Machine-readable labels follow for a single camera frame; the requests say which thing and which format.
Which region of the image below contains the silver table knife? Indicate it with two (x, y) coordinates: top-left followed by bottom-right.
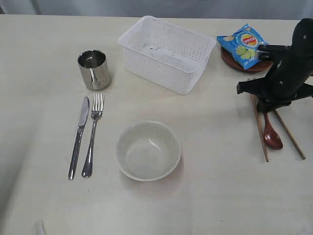
(68, 96), (89, 180)

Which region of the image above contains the silver foil packet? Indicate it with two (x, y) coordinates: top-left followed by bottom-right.
(77, 49), (111, 90)

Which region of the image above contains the brown round plate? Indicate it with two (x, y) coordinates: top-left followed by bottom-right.
(220, 45), (274, 73)

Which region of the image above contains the wooden chopstick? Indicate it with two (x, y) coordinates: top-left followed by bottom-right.
(273, 110), (306, 160)
(250, 94), (269, 162)

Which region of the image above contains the white ceramic bowl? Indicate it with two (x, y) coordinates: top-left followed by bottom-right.
(115, 120), (181, 182)

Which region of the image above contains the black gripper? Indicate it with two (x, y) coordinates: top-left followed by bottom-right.
(237, 45), (313, 113)

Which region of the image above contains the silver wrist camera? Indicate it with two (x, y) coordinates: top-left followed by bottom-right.
(256, 44), (291, 62)

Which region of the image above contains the white perforated plastic basket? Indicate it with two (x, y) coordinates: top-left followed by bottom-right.
(118, 16), (216, 95)

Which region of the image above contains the dark red wooden spoon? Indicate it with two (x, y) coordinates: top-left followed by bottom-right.
(263, 113), (283, 150)

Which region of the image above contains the silver fork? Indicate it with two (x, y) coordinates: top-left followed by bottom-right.
(82, 93), (104, 178)

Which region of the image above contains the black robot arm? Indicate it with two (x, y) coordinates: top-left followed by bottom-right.
(237, 18), (313, 113)

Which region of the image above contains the blue chips bag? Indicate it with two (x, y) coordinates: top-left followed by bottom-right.
(217, 24), (268, 70)

